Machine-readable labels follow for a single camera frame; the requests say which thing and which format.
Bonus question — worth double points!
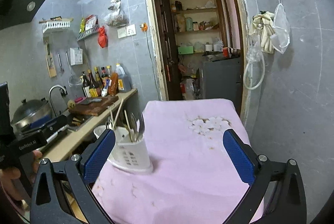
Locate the white hose loop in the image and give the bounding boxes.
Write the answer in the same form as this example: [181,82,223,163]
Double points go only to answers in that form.
[242,28,266,91]

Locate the wooden cutting board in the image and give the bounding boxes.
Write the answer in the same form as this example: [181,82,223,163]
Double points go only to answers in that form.
[69,95,119,116]

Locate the white wall socket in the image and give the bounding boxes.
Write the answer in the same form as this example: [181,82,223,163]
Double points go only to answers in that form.
[117,24,137,39]

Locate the silver spoon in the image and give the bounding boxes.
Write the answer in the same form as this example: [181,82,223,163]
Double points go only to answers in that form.
[138,113,145,140]

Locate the large oil jug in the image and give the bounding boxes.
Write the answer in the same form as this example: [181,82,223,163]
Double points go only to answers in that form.
[115,63,131,93]

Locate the hanging mesh strainer bag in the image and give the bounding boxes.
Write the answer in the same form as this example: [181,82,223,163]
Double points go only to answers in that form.
[270,0,290,54]

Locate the dark soy sauce bottle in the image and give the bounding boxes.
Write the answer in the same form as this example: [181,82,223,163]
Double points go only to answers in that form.
[82,72,91,98]

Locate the chrome sink faucet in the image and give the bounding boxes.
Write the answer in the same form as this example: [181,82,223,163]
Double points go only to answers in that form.
[48,84,67,116]

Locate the dark grey mini fridge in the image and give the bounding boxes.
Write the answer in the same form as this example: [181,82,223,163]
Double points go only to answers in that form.
[200,58,242,115]

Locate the wok with lid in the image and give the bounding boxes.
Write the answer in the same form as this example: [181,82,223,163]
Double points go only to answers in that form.
[11,98,53,132]

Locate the red plastic bag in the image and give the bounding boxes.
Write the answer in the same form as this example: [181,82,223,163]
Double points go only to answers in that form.
[97,26,108,48]

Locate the pink floral tablecloth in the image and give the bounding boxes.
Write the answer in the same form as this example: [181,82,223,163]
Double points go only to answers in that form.
[93,99,249,223]

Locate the long bamboo chopstick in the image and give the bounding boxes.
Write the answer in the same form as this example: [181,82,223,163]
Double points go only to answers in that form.
[112,99,124,130]

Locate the white wall rack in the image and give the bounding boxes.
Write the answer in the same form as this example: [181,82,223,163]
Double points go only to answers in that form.
[38,17,74,34]

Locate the green storage box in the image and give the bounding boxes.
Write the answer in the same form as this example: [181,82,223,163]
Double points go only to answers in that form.
[178,46,194,55]

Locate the hanging grey plastic bag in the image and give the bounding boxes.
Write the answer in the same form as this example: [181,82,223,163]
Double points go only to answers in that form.
[104,0,129,28]

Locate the person's left hand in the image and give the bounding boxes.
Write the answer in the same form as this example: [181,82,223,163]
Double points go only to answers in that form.
[1,150,42,201]

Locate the cleaver knife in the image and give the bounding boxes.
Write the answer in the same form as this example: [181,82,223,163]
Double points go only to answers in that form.
[79,98,102,105]

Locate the white utensil holder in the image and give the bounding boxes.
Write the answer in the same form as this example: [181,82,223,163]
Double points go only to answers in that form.
[107,127,153,175]

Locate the orange seasoning pouch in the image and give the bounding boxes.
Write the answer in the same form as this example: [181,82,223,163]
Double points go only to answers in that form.
[108,72,118,96]

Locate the orange wall plug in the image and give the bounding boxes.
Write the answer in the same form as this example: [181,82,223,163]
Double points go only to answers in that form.
[140,23,148,32]

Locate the hanging cloth gloves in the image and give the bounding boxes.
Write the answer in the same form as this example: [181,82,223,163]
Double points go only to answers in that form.
[249,11,275,54]

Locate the silver fork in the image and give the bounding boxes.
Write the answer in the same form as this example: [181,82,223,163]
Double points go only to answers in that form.
[130,113,138,142]

